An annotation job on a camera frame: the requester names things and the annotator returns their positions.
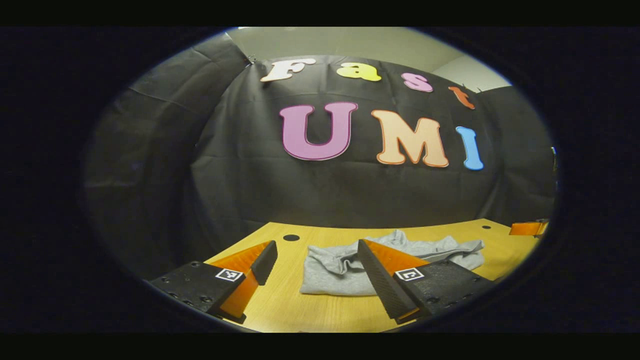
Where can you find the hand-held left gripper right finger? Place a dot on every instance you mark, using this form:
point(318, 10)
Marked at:
point(380, 280)

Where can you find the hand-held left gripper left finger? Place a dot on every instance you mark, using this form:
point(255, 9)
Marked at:
point(266, 261)

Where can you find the black backdrop cloth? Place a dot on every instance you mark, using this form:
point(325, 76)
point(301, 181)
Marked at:
point(240, 175)

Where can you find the grey sweatshirt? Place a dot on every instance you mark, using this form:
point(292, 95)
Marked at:
point(330, 275)

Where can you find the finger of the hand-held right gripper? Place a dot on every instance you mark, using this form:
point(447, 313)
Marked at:
point(525, 229)

